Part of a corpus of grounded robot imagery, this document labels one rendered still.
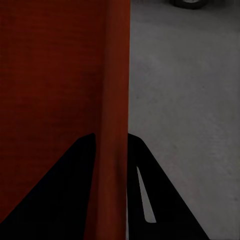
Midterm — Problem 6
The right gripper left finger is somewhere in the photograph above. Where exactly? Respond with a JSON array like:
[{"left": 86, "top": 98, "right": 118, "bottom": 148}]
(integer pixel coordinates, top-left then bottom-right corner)
[{"left": 0, "top": 132, "right": 97, "bottom": 240}]

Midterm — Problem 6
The storage box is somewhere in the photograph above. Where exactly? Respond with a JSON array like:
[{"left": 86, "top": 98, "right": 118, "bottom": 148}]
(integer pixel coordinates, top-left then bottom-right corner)
[{"left": 0, "top": 0, "right": 131, "bottom": 240}]

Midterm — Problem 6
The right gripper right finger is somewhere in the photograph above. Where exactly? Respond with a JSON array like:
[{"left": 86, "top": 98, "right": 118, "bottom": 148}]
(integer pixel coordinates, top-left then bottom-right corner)
[{"left": 126, "top": 133, "right": 210, "bottom": 240}]

